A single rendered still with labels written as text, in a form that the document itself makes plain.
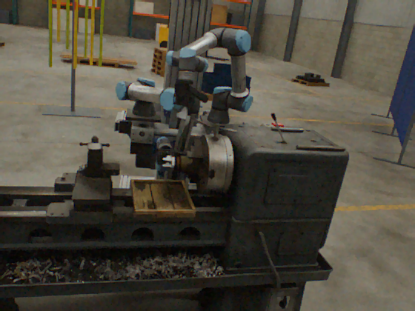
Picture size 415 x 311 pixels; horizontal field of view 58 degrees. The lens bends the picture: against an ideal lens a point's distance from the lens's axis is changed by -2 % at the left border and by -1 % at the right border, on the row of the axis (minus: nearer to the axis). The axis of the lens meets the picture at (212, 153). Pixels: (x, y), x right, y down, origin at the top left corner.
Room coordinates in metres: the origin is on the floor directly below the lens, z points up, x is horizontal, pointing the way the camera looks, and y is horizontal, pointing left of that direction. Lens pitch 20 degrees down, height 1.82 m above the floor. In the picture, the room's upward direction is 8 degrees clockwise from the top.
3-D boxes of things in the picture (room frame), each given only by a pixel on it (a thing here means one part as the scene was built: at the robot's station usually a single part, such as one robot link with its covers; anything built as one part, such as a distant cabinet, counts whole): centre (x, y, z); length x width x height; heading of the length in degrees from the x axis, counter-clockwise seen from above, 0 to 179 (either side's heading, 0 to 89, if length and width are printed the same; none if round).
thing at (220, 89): (2.47, -0.01, 1.33); 0.13 x 0.12 x 0.14; 62
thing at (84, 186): (1.71, 0.58, 0.95); 0.43 x 0.17 x 0.05; 17
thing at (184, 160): (1.82, 0.14, 1.08); 0.09 x 0.09 x 0.09; 17
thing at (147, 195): (1.80, 0.23, 0.89); 0.36 x 0.30 x 0.04; 17
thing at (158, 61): (11.43, 1.46, 0.36); 1.26 x 0.86 x 0.73; 121
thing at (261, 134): (2.00, -0.38, 1.06); 0.59 x 0.48 x 0.39; 107
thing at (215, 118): (2.48, 0.00, 1.21); 0.15 x 0.15 x 0.10
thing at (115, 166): (1.78, 0.57, 0.99); 0.20 x 0.10 x 0.05; 107
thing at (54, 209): (1.68, 0.62, 0.90); 0.47 x 0.30 x 0.06; 17
